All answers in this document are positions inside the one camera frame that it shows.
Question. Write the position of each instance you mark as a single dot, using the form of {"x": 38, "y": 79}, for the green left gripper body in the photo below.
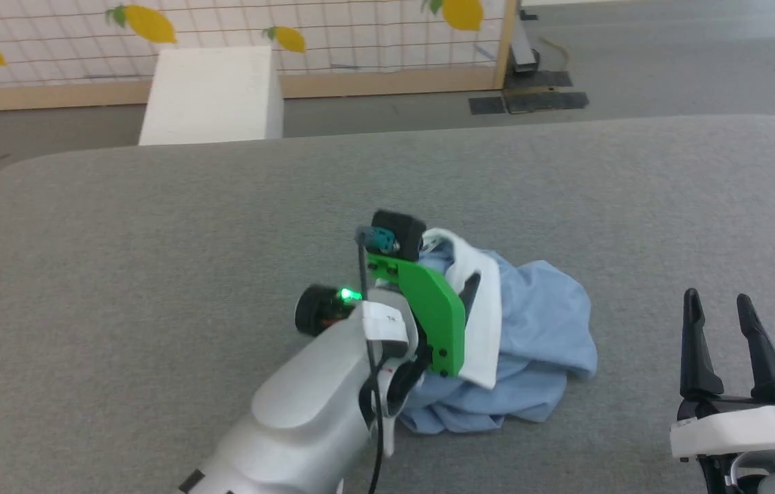
{"x": 439, "y": 315}

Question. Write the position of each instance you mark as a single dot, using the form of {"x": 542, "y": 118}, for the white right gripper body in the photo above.
{"x": 737, "y": 429}

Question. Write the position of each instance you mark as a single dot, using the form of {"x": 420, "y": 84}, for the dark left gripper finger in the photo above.
{"x": 470, "y": 293}

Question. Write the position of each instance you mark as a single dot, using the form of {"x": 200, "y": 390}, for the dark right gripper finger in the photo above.
{"x": 697, "y": 350}
{"x": 761, "y": 350}

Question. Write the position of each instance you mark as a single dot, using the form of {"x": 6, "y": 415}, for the light blue polo shirt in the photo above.
{"x": 538, "y": 322}

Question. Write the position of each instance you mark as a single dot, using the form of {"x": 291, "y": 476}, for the small black floor patch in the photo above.
{"x": 487, "y": 106}

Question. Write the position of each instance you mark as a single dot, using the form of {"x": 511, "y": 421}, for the long black floor patch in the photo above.
{"x": 545, "y": 101}

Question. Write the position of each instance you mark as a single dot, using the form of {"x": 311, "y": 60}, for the white rectangular block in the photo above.
{"x": 212, "y": 96}

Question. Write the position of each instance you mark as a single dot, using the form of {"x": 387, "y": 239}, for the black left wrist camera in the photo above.
{"x": 398, "y": 230}

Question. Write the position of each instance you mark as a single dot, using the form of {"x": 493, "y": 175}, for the dark stand base plate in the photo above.
{"x": 538, "y": 79}

